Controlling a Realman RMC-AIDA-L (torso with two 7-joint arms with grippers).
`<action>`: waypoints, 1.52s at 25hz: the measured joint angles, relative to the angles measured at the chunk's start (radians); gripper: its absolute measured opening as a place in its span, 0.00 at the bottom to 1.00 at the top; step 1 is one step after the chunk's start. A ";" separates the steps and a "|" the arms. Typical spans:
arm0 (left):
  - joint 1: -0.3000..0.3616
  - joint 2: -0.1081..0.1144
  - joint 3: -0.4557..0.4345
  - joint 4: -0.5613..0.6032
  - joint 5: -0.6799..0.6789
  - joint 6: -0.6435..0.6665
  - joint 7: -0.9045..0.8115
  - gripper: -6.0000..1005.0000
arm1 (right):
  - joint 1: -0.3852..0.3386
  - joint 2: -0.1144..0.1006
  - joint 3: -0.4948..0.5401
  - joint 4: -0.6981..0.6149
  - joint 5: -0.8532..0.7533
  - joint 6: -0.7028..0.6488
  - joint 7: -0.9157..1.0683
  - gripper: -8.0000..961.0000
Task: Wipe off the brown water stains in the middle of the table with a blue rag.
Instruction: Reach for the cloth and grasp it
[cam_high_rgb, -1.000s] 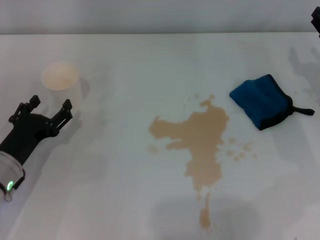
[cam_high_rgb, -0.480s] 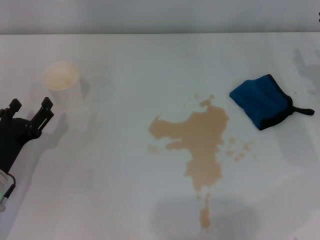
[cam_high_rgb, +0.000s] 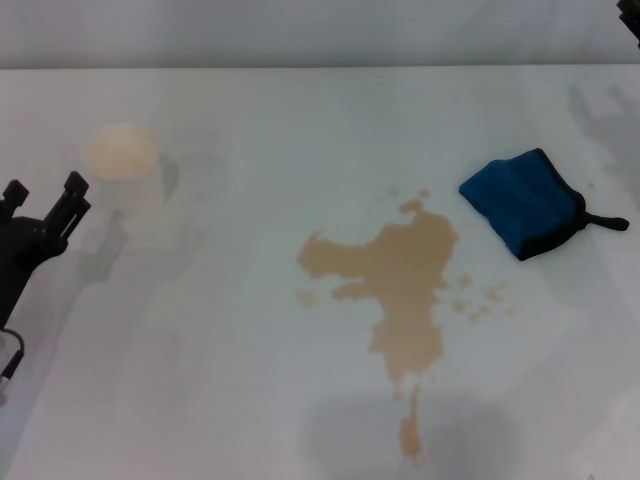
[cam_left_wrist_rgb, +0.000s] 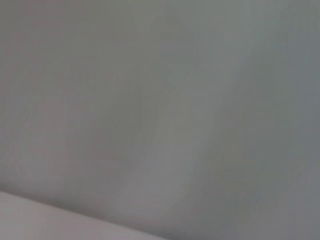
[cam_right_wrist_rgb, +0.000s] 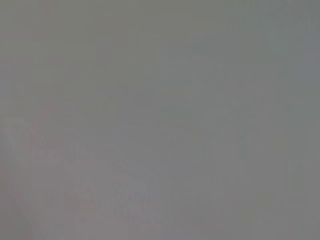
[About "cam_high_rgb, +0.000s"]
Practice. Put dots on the white paper cup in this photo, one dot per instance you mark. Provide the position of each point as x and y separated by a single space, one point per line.
125 160

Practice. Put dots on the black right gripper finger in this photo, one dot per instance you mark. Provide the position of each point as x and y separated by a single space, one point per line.
632 20

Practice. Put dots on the blue rag with black edge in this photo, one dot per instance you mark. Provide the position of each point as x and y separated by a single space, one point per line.
520 200

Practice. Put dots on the brown water stain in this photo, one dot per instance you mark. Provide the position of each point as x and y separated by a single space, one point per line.
405 270

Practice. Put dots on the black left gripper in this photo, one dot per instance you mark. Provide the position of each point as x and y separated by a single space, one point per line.
20 250

